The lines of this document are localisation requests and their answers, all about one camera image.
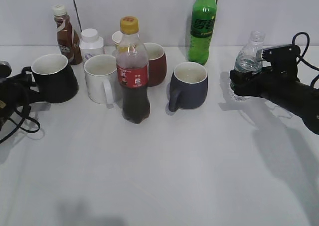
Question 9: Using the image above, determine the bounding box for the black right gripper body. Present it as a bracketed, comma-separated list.
[249, 66, 302, 106]

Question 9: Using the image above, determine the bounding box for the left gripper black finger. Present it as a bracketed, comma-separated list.
[21, 66, 47, 104]

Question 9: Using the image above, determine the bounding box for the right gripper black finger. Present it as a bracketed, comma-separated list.
[230, 70, 259, 96]

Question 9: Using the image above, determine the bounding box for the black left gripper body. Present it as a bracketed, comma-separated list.
[0, 61, 31, 128]

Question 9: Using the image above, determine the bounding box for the clear water bottle green label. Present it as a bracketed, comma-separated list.
[228, 30, 265, 102]

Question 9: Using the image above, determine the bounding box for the black ceramic mug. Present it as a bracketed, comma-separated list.
[21, 54, 79, 103]

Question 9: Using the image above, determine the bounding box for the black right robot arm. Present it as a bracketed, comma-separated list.
[230, 66, 319, 134]

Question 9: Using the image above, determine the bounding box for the dark blue ceramic mug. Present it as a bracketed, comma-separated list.
[168, 62, 208, 112]

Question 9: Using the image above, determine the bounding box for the brown coffee drink bottle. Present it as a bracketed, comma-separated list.
[52, 4, 82, 65]

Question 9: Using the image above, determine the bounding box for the white plastic bottle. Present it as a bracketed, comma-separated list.
[79, 28, 105, 63]

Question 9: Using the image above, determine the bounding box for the white ceramic mug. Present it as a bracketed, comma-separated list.
[84, 54, 122, 105]

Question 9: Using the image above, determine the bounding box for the green soda bottle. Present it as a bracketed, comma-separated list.
[188, 0, 217, 65]

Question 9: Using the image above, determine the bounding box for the red ceramic mug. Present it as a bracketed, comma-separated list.
[144, 42, 167, 87]

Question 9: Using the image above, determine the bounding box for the cola bottle yellow cap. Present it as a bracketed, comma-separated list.
[116, 16, 150, 124]

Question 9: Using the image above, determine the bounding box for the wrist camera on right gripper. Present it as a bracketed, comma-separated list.
[256, 44, 301, 72]

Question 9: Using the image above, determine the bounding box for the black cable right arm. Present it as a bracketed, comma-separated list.
[291, 32, 319, 90]

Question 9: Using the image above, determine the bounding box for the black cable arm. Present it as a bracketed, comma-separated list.
[0, 72, 41, 144]
[291, 32, 319, 90]

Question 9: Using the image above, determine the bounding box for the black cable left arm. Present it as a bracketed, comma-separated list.
[0, 72, 41, 144]

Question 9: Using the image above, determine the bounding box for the thin black cable left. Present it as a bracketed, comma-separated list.
[70, 0, 84, 31]

